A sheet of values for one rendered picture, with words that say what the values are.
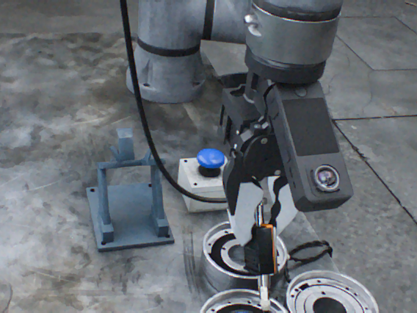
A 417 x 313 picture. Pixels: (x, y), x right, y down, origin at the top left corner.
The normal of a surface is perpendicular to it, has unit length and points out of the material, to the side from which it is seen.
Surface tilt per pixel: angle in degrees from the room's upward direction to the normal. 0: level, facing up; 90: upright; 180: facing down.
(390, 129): 0
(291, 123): 32
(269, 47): 90
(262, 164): 90
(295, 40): 91
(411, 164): 0
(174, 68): 72
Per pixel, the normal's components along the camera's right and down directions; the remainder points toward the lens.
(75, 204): 0.11, -0.83
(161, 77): -0.11, 0.26
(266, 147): 0.28, 0.56
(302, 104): 0.25, -0.40
